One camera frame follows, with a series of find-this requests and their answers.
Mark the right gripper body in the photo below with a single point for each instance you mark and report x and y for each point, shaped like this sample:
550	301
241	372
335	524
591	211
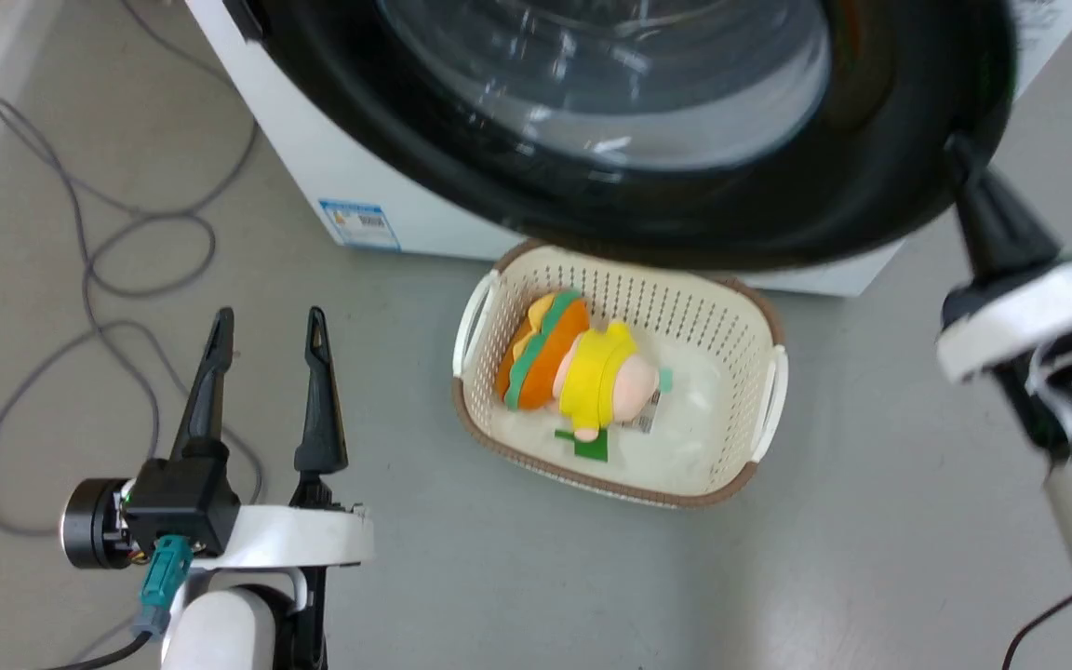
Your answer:
1029	316

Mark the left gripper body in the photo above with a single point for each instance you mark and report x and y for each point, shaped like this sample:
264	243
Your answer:
285	535

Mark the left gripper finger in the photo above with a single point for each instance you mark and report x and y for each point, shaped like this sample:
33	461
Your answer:
320	409
207	391

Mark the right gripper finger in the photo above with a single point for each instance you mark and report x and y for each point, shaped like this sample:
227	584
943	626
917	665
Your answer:
997	223

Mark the black round washing machine door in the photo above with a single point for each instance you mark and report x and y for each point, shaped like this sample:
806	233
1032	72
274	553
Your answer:
462	112

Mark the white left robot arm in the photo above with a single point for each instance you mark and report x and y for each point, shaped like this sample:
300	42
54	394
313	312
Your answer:
220	633

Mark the white washing machine body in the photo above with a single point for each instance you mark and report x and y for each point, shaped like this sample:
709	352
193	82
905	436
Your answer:
313	158

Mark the blue energy label sticker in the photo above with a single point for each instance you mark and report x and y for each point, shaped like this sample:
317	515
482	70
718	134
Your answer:
361	223

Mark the green paper tag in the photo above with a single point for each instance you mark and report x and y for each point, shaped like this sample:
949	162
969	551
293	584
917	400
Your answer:
590	448

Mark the hamburger plush doll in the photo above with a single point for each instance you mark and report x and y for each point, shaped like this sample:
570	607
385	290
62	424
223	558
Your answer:
592	372

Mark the cream perforated laundry basket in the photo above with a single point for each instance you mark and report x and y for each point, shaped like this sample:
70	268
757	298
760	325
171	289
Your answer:
713	307

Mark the white printed doll label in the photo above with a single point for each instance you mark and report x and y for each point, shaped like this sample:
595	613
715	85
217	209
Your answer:
648	412

